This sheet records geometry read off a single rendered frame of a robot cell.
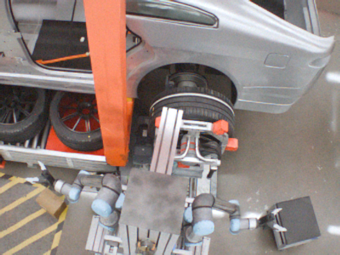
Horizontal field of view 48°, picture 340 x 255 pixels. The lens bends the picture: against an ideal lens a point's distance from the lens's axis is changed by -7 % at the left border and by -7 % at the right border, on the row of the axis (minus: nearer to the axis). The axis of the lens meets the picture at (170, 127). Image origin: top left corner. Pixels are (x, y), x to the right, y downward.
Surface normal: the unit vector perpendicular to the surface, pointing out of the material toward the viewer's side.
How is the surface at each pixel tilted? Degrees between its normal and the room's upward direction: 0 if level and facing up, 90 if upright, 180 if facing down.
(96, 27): 90
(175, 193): 0
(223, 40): 81
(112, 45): 90
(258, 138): 0
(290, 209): 0
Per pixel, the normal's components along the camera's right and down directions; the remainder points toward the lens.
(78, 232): 0.08, -0.45
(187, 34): -0.06, 0.80
